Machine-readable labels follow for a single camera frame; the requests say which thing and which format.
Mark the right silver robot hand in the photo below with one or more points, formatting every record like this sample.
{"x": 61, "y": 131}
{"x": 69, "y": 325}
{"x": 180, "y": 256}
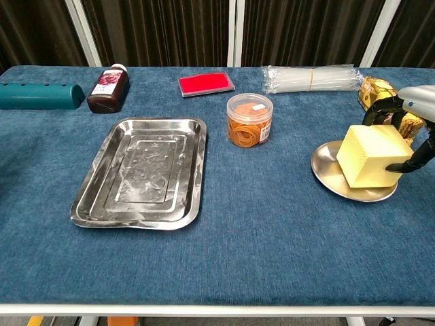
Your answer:
{"x": 419, "y": 102}

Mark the yellow cube block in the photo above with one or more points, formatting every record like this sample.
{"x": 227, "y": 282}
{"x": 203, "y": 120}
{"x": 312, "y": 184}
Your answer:
{"x": 370, "y": 156}

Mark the clear jar of rubber bands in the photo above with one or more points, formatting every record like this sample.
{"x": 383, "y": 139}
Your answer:
{"x": 249, "y": 122}

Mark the gold snack package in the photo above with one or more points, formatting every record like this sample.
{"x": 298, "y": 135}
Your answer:
{"x": 374, "y": 89}

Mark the dark brown curtain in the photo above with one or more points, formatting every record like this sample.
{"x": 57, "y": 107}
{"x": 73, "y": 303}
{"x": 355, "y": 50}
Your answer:
{"x": 159, "y": 30}
{"x": 34, "y": 30}
{"x": 306, "y": 30}
{"x": 414, "y": 30}

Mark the round steel plate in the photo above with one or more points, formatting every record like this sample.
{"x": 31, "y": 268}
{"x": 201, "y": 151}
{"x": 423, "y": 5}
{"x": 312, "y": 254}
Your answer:
{"x": 324, "y": 166}

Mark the bundle of clear straws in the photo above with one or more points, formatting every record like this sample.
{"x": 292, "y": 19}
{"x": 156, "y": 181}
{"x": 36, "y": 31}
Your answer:
{"x": 306, "y": 79}

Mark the red ink pad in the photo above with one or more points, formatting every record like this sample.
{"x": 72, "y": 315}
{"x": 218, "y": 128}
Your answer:
{"x": 205, "y": 84}

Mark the blue tablecloth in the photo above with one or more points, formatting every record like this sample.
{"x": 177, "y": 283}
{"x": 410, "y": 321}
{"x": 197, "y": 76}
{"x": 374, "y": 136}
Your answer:
{"x": 251, "y": 237}

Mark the rectangular steel tray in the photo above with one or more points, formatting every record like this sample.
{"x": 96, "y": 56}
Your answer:
{"x": 142, "y": 176}

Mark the dark juice bottle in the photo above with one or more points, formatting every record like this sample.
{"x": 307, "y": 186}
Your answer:
{"x": 107, "y": 91}

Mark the teal cylindrical holder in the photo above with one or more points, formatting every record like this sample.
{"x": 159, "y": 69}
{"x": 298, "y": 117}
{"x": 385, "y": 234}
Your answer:
{"x": 37, "y": 96}

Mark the white frame post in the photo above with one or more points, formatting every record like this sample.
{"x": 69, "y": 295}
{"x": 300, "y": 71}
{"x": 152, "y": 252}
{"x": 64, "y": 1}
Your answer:
{"x": 235, "y": 34}
{"x": 83, "y": 34}
{"x": 380, "y": 34}

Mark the white table frame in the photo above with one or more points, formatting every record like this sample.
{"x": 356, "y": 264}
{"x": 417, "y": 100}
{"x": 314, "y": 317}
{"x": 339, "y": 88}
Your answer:
{"x": 217, "y": 310}

